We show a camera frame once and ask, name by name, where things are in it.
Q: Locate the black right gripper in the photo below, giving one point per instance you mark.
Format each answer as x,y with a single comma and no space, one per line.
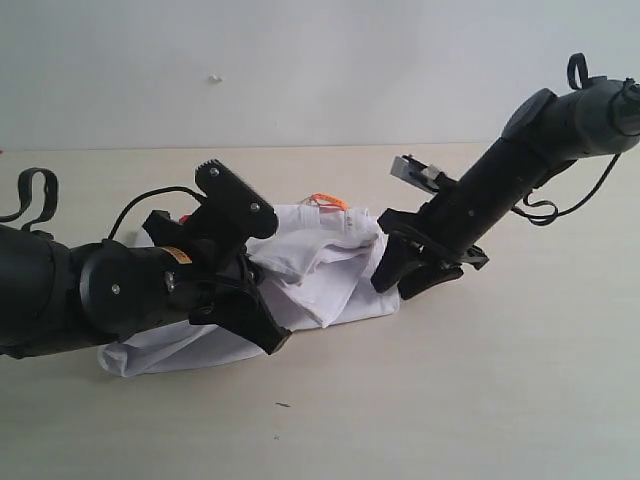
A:
424,248

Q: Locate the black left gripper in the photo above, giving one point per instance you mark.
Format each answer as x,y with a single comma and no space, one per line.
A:
198,270

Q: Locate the white t-shirt red lettering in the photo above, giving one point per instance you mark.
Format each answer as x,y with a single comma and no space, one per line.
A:
318,267

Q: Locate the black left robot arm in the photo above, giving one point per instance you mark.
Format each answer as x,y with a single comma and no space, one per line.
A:
56,299

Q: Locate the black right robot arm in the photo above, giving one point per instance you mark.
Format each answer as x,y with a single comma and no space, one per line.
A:
545,136

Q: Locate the orange neck label tag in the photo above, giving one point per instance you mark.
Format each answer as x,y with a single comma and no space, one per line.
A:
328,201

